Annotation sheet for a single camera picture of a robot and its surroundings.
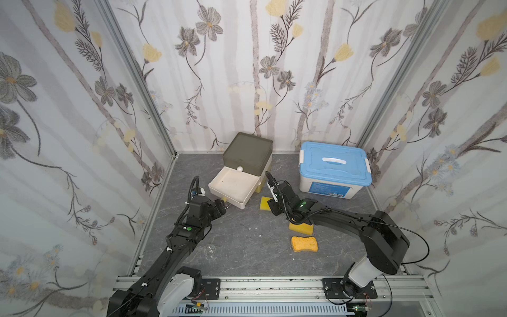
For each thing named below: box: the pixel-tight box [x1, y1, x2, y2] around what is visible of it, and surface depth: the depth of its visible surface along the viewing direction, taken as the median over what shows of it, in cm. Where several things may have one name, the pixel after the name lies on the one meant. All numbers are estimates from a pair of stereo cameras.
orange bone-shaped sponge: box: [291, 235, 319, 253], surface depth 85 cm
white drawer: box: [207, 166, 261, 210], surface depth 95 cm
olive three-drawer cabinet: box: [207, 132, 274, 211], surface depth 95 cm
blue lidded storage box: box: [298, 141, 373, 200], surface depth 95 cm
